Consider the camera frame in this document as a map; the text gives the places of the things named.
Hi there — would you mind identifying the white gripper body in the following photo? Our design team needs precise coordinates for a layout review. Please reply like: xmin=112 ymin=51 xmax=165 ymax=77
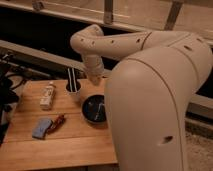
xmin=85 ymin=64 xmax=104 ymax=86

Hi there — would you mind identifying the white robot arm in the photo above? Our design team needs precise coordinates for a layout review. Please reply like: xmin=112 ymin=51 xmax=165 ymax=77
xmin=70 ymin=25 xmax=213 ymax=171

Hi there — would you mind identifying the black chopstick right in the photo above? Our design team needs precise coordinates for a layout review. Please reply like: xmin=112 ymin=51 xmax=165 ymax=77
xmin=71 ymin=68 xmax=77 ymax=92

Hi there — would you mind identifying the black chopstick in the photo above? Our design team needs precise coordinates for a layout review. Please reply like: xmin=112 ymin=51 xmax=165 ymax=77
xmin=71 ymin=68 xmax=77 ymax=92
xmin=67 ymin=68 xmax=74 ymax=92

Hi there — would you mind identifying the black chopstick left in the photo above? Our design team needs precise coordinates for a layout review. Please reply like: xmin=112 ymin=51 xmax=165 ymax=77
xmin=67 ymin=68 xmax=74 ymax=92

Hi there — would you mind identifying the white cup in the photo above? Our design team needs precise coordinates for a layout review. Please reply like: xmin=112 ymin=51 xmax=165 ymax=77
xmin=66 ymin=83 xmax=81 ymax=102

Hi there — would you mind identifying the black bowl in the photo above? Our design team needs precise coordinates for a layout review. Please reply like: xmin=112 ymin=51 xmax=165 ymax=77
xmin=82 ymin=94 xmax=106 ymax=124

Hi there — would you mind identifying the metal utensil in bowl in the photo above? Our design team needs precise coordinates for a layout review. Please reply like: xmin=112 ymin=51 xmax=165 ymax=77
xmin=94 ymin=103 xmax=106 ymax=122

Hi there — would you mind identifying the white bottle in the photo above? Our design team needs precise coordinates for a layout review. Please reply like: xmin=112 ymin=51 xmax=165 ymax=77
xmin=40 ymin=81 xmax=56 ymax=110

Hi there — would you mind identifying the red wrapped snack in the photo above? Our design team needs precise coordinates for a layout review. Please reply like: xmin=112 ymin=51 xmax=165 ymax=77
xmin=46 ymin=115 xmax=65 ymax=134

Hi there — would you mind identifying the blue sponge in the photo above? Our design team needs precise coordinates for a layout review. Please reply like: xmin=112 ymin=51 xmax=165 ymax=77
xmin=32 ymin=118 xmax=52 ymax=139

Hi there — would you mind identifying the metal rail bracket middle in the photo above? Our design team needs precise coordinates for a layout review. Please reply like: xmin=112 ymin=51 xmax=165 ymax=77
xmin=103 ymin=0 xmax=113 ymax=24

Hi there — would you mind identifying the metal rail bracket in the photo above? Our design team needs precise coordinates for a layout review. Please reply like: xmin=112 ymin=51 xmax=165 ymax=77
xmin=164 ymin=0 xmax=183 ymax=30
xmin=32 ymin=0 xmax=44 ymax=11
xmin=103 ymin=0 xmax=113 ymax=24

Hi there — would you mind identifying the black equipment with cables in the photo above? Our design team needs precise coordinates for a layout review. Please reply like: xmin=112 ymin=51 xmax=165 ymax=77
xmin=0 ymin=53 xmax=25 ymax=145

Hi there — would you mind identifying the metal rail bracket left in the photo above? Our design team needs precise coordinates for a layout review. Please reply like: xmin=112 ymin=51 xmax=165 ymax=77
xmin=32 ymin=0 xmax=44 ymax=11

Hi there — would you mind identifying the metal rail bracket right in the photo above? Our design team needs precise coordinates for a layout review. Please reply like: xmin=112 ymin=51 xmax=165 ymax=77
xmin=164 ymin=0 xmax=183 ymax=30

